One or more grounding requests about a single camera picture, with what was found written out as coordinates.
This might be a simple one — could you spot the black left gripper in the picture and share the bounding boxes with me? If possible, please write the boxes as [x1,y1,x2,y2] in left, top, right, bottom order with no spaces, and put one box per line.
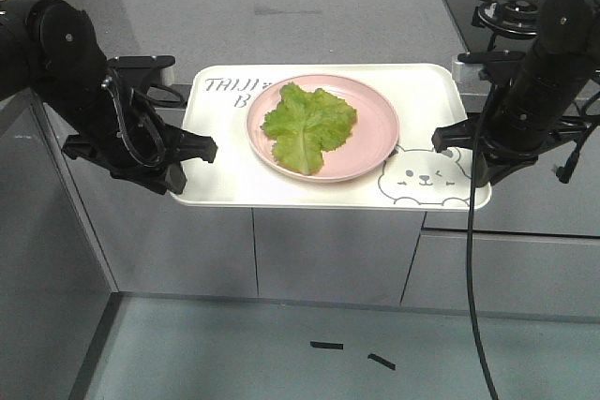
[63,123,218,195]

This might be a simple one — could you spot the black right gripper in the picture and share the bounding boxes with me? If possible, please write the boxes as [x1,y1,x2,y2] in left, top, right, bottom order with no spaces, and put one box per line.
[431,116,589,185]

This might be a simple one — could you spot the pink round plate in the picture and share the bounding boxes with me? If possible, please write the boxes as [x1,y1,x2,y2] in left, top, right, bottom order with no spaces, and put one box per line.
[246,74,399,183]

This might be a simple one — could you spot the green lettuce leaf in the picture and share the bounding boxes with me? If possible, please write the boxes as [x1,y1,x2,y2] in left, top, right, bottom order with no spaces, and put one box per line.
[261,82,357,175]

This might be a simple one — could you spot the cream bear serving tray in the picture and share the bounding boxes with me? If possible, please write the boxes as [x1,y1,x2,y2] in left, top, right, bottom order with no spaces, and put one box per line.
[177,63,492,211]

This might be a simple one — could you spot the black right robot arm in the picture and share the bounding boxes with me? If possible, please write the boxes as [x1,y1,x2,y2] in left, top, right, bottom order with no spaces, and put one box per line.
[432,0,599,187]

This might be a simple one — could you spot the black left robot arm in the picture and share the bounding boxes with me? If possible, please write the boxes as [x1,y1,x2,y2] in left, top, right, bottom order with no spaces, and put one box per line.
[1,0,218,194]

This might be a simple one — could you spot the black gas stove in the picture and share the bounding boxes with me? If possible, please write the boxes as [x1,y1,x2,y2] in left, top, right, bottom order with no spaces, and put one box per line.
[441,0,600,68]

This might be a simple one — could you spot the grey lower cabinet doors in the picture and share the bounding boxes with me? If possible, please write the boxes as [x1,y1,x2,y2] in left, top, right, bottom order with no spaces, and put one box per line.
[1,93,599,399]

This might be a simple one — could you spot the black floor tape strip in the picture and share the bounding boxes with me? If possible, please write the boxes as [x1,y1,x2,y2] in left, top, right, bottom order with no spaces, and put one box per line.
[367,353,396,371]
[309,341,344,350]

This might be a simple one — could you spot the black hanging cable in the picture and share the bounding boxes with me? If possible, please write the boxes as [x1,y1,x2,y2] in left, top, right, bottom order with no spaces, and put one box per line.
[463,81,501,400]

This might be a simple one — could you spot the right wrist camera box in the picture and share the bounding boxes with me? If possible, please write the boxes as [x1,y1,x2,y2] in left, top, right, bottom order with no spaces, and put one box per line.
[451,51,525,83]

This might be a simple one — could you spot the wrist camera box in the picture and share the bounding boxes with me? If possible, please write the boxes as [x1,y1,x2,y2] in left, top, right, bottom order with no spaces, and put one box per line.
[108,55,176,91]
[451,51,525,83]

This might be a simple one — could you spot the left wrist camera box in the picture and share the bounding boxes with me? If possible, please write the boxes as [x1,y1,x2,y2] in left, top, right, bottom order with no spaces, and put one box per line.
[108,55,176,91]

